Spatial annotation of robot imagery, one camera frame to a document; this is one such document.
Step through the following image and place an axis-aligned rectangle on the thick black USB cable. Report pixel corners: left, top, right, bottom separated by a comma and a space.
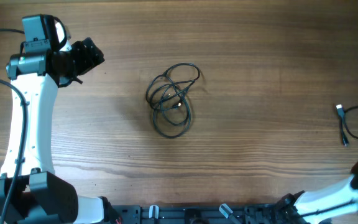
336, 104, 358, 147

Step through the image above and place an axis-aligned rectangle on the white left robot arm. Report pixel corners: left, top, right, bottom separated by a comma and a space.
0, 14, 122, 223

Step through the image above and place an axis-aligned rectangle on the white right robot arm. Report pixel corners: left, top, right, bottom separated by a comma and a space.
273, 161, 358, 224

